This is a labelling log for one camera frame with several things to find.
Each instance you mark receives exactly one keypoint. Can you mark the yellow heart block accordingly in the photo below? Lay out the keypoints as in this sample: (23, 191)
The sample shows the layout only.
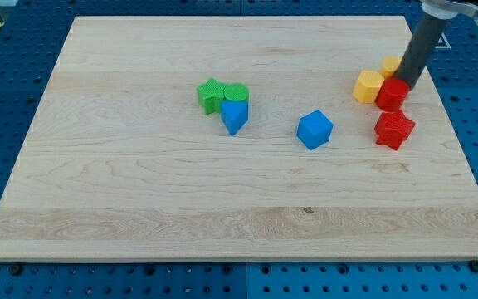
(389, 66)

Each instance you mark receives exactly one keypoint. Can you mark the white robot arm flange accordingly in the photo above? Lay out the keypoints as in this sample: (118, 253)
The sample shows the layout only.
(447, 9)

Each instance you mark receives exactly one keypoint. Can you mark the yellow hexagon block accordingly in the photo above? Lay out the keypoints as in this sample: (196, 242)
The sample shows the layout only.
(367, 86)

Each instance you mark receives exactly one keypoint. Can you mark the blue triangle block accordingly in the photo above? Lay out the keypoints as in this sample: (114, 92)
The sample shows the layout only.
(234, 115)

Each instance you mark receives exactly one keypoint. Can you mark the green cylinder block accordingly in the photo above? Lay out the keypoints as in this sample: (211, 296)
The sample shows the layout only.
(237, 92)

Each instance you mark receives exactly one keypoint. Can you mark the green star block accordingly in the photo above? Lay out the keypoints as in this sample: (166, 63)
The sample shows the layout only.
(210, 95)

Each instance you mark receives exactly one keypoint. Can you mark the blue cube block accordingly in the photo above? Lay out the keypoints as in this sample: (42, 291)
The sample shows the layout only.
(314, 129)

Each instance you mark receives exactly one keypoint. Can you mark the light wooden board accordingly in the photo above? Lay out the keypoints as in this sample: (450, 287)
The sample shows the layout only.
(121, 164)

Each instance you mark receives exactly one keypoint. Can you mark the red star block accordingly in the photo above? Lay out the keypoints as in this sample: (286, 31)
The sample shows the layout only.
(393, 128)

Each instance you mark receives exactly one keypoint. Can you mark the red cylinder block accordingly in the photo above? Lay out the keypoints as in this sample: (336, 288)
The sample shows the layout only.
(392, 94)

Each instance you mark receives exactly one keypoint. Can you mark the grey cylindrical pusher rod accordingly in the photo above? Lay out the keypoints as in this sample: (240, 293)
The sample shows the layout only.
(424, 39)

